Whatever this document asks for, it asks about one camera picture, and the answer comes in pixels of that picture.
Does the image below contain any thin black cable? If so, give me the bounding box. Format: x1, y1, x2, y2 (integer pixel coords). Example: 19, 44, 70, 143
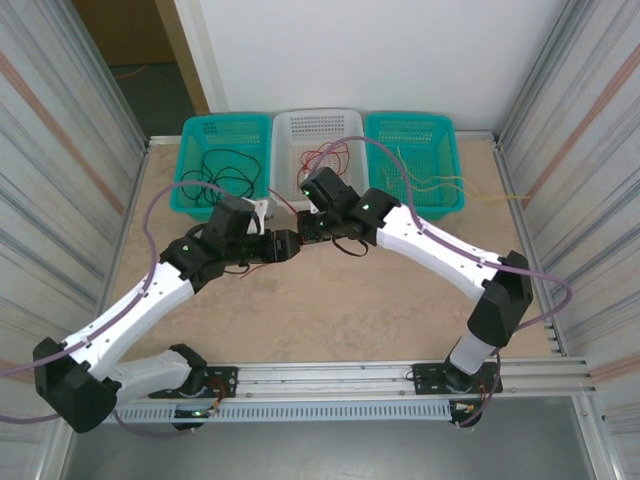
180, 167, 236, 207
199, 147, 264, 199

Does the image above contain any thin yellow cable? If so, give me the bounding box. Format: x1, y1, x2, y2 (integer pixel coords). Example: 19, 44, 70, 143
382, 169, 532, 204
394, 146, 464, 194

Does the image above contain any white plastic basket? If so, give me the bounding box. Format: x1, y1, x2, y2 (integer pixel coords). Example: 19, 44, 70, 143
269, 108, 369, 214

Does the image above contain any teal plastic basket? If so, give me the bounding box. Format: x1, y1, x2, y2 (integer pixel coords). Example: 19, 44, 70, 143
363, 112, 466, 221
169, 113, 274, 223

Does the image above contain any corrugated translucent side panel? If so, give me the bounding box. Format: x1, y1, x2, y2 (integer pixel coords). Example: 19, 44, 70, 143
492, 0, 640, 480
0, 0, 151, 480

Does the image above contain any small black controller board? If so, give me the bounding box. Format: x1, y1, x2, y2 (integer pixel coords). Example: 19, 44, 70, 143
448, 398, 485, 430
171, 407, 221, 432

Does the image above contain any grey metal sheet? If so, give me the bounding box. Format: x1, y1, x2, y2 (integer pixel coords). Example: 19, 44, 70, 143
59, 422, 601, 480

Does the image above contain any brown board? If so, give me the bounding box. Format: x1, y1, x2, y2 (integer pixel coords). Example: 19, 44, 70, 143
72, 0, 176, 67

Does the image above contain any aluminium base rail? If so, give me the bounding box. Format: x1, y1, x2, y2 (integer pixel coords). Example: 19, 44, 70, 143
53, 355, 599, 404

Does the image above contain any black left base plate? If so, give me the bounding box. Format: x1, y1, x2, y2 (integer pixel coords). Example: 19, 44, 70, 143
148, 366, 239, 400

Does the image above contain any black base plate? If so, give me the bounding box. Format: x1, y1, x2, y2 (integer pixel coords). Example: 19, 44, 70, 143
410, 362, 502, 397
148, 366, 239, 400

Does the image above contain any wooden door frame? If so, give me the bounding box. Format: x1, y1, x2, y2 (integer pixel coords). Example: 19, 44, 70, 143
153, 0, 214, 116

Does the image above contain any white slotted cable duct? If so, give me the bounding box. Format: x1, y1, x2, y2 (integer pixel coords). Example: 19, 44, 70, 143
73, 402, 454, 425

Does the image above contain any orange floor cable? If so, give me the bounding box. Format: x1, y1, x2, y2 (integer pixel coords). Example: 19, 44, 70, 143
112, 63, 147, 81

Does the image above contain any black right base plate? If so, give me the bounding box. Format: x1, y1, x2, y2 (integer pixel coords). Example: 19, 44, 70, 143
410, 362, 502, 397

